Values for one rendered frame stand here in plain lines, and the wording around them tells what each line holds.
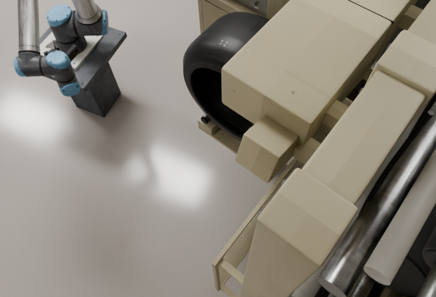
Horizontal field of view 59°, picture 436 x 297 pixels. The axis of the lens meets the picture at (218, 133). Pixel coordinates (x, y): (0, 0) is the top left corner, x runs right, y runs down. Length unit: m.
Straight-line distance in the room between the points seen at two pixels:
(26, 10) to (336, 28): 1.39
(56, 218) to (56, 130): 0.69
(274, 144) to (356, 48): 0.31
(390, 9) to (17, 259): 2.50
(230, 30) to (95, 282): 1.78
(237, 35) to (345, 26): 0.52
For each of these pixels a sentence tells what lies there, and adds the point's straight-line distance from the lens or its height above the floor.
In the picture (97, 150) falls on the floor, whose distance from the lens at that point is 2.95.
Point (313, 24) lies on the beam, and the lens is 1.03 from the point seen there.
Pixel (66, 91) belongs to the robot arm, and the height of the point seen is 1.03.
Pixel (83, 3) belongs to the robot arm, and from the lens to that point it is 2.33.
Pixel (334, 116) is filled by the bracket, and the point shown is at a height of 1.73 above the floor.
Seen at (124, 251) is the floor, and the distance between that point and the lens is 2.64.
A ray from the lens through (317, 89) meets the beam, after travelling 0.90.
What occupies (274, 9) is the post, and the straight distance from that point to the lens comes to 1.65.
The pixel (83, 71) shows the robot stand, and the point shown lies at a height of 0.60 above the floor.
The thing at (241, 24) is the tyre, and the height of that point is 1.44.
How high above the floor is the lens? 2.50
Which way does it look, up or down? 61 degrees down
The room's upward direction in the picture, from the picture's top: 2 degrees counter-clockwise
